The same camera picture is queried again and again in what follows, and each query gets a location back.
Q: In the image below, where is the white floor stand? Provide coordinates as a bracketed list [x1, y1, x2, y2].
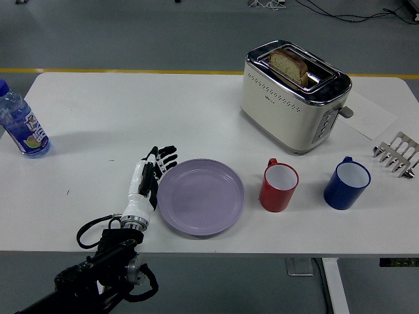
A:
[247, 0, 287, 9]

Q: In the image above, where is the grey bracket under table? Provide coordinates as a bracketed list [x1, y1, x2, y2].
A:
[285, 258, 314, 277]

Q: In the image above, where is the white paper card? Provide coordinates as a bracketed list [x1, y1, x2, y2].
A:
[340, 91, 399, 141]

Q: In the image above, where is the black floor cable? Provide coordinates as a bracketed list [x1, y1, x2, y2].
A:
[296, 0, 419, 24]

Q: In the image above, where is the clear water bottle blue cap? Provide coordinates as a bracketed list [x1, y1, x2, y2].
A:
[0, 79, 52, 159]

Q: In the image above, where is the grey cable under table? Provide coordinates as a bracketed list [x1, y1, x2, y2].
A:
[310, 258, 332, 314]

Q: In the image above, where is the table control panel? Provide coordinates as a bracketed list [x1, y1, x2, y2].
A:
[379, 258, 419, 268]

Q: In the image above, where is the metal toast rack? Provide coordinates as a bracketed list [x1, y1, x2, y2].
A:
[372, 131, 419, 179]

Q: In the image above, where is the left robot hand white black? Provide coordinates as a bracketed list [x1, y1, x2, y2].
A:
[121, 145, 178, 224]

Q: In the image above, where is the purple plate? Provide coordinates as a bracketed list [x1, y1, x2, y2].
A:
[156, 158, 246, 237]

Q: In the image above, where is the bread slice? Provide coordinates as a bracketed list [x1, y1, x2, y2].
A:
[269, 48, 309, 86]

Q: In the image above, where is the red mug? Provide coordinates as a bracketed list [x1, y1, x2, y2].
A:
[259, 158, 300, 213]

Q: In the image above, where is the cream chrome toaster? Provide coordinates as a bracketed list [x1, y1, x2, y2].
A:
[240, 39, 355, 156]

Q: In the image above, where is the white table leg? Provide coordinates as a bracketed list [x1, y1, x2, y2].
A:
[320, 258, 350, 314]

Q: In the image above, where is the blue mug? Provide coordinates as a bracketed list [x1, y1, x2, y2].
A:
[323, 156, 372, 211]

